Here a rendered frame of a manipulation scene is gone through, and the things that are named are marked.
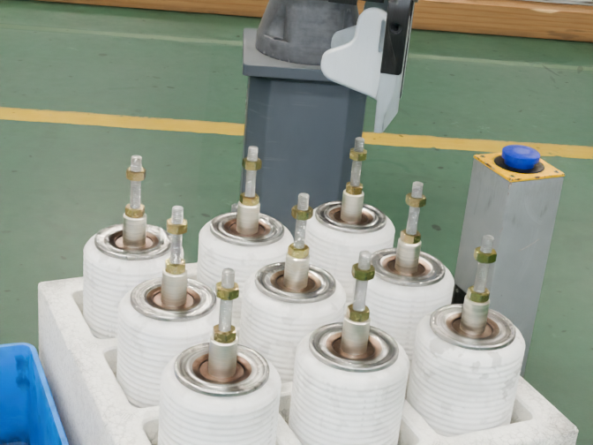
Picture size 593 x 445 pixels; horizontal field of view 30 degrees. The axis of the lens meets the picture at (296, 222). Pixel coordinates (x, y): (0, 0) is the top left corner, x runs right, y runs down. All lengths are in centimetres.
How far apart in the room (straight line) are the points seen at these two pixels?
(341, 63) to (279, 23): 72
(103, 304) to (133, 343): 11
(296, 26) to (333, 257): 46
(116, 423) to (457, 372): 29
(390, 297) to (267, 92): 54
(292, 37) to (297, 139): 14
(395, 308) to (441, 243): 70
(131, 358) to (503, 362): 32
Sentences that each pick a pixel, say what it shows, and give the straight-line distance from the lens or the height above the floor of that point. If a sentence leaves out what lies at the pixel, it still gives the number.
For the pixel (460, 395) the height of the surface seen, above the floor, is 21.
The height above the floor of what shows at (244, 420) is 23.
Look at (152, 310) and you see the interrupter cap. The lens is 96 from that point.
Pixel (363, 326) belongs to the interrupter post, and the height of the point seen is 28.
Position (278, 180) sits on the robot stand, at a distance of 155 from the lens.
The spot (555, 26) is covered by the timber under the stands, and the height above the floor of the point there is 4.
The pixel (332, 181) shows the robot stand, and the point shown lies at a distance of 156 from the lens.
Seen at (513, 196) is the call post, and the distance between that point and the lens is 116.
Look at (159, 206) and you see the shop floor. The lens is 177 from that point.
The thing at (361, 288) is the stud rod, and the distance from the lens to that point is 90.
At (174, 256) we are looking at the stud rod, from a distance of 96.
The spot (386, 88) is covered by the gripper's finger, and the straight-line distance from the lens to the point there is 80.
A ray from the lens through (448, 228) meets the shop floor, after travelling 179.
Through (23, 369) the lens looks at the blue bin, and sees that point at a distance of 118.
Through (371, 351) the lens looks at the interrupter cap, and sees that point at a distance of 93.
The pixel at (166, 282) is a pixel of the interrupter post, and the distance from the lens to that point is 96.
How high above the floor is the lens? 73
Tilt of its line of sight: 25 degrees down
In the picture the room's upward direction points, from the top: 5 degrees clockwise
